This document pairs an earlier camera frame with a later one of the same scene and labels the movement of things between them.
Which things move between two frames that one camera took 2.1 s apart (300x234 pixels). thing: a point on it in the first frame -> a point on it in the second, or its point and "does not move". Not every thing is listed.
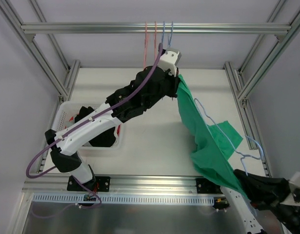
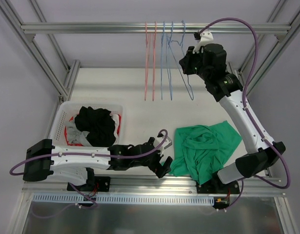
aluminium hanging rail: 139,28 does not move
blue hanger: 241,154 -> 190,91
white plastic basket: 66,110 does not move
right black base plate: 204,185 does not move
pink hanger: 147,42 does not move
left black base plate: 98,184 does not move
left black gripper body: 172,86 -> 155,160
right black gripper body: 255,180 -> 187,61
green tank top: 214,143 -> 200,150
